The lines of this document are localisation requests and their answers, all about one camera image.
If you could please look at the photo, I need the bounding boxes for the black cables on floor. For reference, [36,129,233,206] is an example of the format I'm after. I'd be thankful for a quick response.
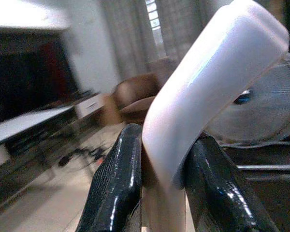
[58,142,107,167]

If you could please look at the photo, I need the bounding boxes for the grey standing fan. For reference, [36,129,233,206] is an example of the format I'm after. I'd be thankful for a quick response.
[205,53,290,145]

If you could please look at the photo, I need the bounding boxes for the dark chair with metal frame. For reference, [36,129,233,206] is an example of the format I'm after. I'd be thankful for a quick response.
[219,141,290,232]

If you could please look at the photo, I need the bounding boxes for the brown leather armchair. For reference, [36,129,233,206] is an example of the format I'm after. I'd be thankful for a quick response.
[113,73,163,125]

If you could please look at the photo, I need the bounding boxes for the grey window curtain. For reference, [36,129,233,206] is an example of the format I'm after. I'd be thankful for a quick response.
[103,0,223,71]

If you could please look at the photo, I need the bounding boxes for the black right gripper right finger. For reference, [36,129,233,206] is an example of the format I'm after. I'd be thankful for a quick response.
[185,134,280,232]

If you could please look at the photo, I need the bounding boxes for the white plastic broom handle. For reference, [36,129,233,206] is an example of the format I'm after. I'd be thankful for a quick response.
[141,0,290,232]

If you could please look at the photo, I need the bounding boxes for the black flat screen television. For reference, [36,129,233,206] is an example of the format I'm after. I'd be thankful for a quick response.
[0,32,79,126]

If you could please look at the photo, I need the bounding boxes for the white and black TV cabinet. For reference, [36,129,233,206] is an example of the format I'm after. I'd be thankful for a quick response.
[0,92,106,213]

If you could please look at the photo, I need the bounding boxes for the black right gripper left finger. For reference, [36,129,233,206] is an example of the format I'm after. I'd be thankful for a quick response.
[75,123,143,232]

